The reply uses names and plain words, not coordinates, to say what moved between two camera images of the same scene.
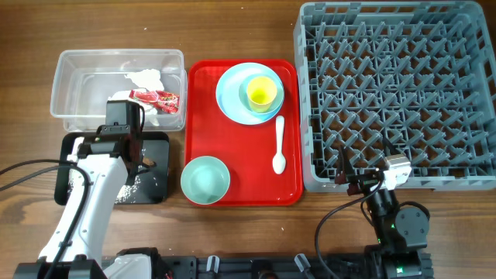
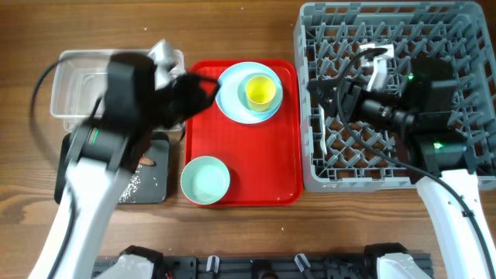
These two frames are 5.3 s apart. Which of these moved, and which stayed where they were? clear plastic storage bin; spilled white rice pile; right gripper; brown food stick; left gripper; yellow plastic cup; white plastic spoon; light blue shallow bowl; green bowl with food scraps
Moved: white plastic spoon; right gripper; left gripper
Stayed: green bowl with food scraps; clear plastic storage bin; brown food stick; yellow plastic cup; light blue shallow bowl; spilled white rice pile
